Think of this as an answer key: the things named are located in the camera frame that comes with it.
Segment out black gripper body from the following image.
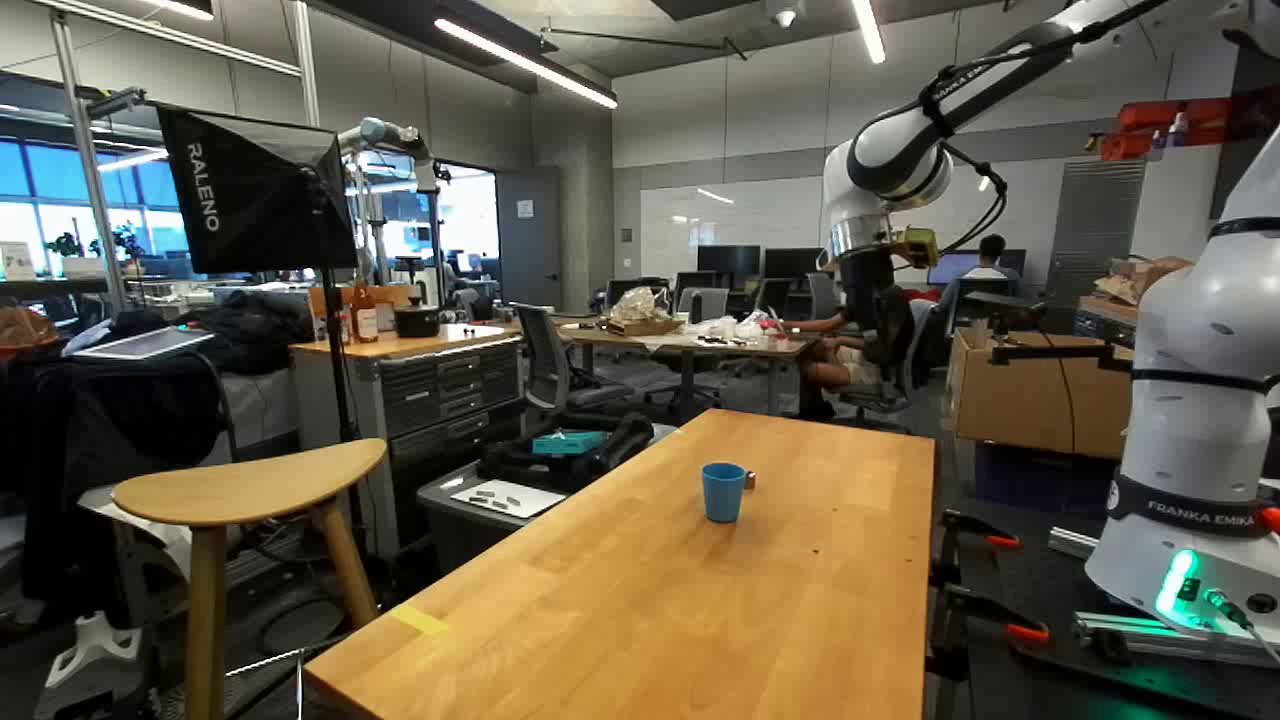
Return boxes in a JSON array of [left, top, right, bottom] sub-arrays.
[[840, 245, 906, 315]]

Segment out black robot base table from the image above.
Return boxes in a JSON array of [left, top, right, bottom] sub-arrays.
[[931, 504, 1280, 720]]

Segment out blue plastic cup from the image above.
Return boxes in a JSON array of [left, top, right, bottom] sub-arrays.
[[701, 460, 753, 526]]

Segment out black computer monitor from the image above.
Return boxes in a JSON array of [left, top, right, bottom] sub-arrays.
[[694, 241, 763, 286], [762, 245, 829, 285]]

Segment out seated person white shirt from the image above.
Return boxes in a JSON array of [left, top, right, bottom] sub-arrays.
[[960, 230, 1017, 286]]

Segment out white plastic bag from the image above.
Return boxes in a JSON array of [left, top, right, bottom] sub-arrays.
[[694, 307, 786, 350], [599, 285, 675, 336]]

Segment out brown cardboard box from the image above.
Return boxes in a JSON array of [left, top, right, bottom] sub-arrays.
[[947, 329, 1135, 463]]

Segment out wooden office desk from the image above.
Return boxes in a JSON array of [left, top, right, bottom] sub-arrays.
[[558, 315, 815, 416]]

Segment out blue storage bin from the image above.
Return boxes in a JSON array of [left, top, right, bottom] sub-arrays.
[[971, 440, 1126, 514]]

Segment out black clamp orange tips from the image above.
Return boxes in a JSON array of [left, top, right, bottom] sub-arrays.
[[931, 591, 1055, 655], [936, 510, 1027, 558]]

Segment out long ceiling light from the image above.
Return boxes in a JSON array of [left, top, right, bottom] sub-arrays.
[[849, 0, 894, 69], [433, 12, 622, 111]]

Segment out aluminium extrusion bar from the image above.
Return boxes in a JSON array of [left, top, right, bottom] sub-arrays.
[[1071, 606, 1280, 673], [1044, 520, 1106, 558]]

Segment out teal and black bag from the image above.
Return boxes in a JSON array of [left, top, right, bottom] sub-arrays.
[[477, 409, 659, 497]]

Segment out black office chair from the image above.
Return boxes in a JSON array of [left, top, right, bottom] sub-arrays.
[[514, 301, 593, 416]]

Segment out grey door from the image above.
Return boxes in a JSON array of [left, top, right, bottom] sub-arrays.
[[500, 164, 570, 313]]

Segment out grey drawer cabinet wood top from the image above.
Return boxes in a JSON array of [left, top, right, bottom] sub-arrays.
[[289, 318, 530, 564]]

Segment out black pot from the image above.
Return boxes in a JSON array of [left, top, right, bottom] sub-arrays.
[[392, 303, 446, 338]]

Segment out red orange bottle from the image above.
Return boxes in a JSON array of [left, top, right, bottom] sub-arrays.
[[348, 278, 383, 349]]

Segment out black softbox light stand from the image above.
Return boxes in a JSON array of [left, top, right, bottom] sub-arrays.
[[318, 262, 360, 447]]

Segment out wooden three-legged stool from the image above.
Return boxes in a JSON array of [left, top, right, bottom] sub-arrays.
[[107, 437, 392, 720]]

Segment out black fabric cover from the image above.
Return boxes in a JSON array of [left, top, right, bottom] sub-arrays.
[[0, 349, 238, 614]]

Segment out wall whiteboard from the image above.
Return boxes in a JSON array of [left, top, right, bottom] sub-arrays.
[[635, 170, 834, 278]]

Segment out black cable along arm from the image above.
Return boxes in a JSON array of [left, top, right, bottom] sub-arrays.
[[916, 0, 1174, 254]]

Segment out red overhead frame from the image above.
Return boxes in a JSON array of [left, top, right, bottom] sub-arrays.
[[1092, 92, 1280, 164]]

